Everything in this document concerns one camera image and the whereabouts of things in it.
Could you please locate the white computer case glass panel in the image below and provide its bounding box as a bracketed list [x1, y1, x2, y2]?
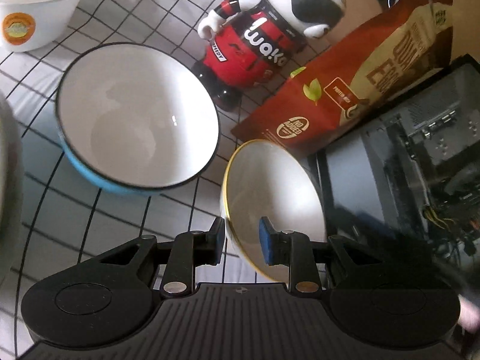
[316, 55, 479, 272]

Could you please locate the panda robot toy figure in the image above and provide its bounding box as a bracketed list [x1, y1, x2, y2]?
[192, 0, 346, 111]

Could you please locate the white bowl gold rim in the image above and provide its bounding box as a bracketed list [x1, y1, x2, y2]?
[220, 140, 327, 282]

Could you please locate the blue enamel bowl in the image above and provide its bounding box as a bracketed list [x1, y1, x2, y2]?
[55, 42, 221, 195]

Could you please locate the white floral ceramic bowl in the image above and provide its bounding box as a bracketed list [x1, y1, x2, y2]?
[1, 94, 24, 284]

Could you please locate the white paper bowl orange logo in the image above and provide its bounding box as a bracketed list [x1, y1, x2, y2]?
[1, 0, 80, 52]

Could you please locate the red quail eggs bag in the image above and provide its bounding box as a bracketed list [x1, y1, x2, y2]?
[232, 0, 453, 157]

